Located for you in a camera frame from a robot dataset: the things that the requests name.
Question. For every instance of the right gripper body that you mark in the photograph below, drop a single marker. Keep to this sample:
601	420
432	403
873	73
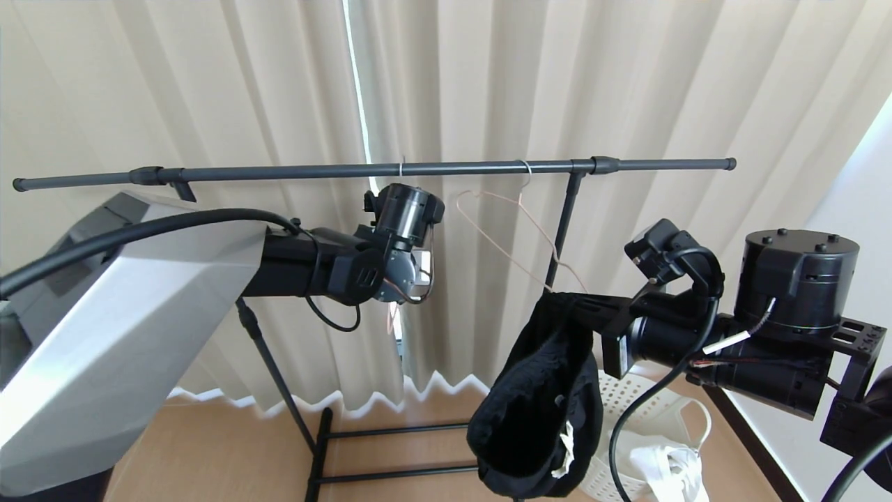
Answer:
766	376

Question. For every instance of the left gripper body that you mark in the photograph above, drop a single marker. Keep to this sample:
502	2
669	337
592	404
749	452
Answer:
401	275

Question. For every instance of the black shorts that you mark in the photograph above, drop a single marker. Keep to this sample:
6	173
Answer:
529	404

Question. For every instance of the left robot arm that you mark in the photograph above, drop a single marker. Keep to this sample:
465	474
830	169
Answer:
139	335

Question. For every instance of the white laundry basket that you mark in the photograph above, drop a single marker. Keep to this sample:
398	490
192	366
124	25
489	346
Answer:
669	411

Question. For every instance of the pink clothes hanger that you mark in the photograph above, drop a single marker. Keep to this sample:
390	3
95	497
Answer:
402	169
527	167

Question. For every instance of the black clothes rack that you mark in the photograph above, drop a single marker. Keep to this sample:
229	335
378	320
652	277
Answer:
279	171

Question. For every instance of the white garment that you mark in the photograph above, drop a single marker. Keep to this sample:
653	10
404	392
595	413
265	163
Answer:
662	470

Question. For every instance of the beige curtain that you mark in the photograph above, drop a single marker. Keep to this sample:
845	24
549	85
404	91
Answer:
209	84

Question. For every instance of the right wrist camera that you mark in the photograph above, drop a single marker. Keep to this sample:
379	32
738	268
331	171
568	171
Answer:
655	251

